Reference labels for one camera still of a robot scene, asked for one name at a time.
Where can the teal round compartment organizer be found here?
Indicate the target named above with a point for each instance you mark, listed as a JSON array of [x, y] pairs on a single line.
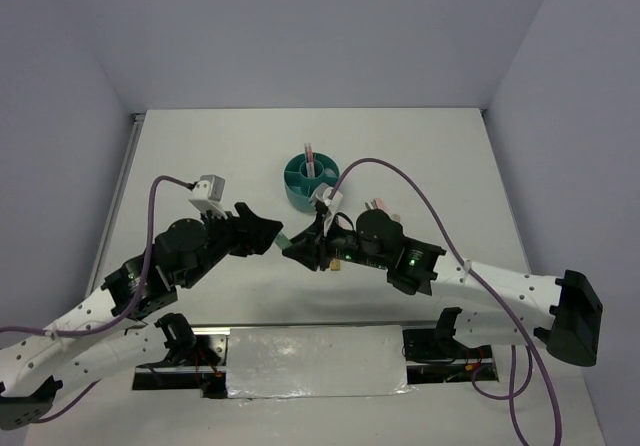
[[298, 187]]

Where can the aluminium rail left edge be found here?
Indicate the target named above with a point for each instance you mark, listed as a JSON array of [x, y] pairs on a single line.
[[103, 247]]

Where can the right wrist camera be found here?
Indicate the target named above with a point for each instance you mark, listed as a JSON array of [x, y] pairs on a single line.
[[325, 198]]

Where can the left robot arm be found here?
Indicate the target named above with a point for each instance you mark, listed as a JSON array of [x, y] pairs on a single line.
[[113, 328]]

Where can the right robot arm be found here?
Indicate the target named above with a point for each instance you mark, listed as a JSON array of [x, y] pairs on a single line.
[[492, 305]]

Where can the silver foil sheet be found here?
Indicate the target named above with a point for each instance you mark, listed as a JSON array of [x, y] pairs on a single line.
[[309, 362]]

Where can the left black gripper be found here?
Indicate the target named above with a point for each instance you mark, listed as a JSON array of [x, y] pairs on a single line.
[[252, 233]]

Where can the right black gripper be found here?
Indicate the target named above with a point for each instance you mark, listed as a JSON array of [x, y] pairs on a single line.
[[306, 249]]

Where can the red pen clear barrel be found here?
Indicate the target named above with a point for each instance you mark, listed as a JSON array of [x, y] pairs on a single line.
[[310, 168]]

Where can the pink and grey stapler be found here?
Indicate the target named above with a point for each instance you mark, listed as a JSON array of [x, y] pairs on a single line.
[[376, 203]]

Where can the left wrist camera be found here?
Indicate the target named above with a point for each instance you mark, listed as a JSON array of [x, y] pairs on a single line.
[[207, 194]]

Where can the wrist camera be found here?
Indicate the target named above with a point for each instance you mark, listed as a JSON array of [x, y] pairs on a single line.
[[207, 194], [325, 198]]

